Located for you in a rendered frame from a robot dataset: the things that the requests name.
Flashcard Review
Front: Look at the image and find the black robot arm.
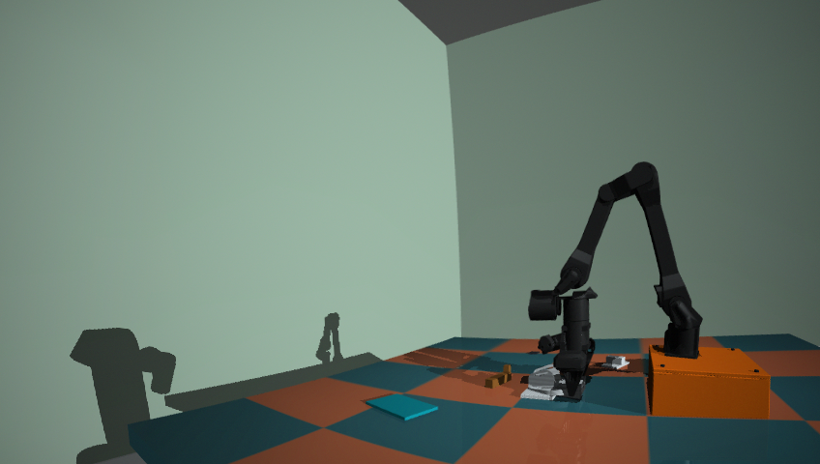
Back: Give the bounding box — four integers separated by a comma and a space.
528, 161, 703, 359

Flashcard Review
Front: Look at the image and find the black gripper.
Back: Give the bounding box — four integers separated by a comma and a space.
553, 320, 596, 397

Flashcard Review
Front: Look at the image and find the dark brown rectangular bar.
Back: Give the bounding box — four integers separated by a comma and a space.
485, 371, 512, 389

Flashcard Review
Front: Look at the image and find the teal flat plate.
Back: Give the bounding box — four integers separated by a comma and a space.
366, 394, 438, 421

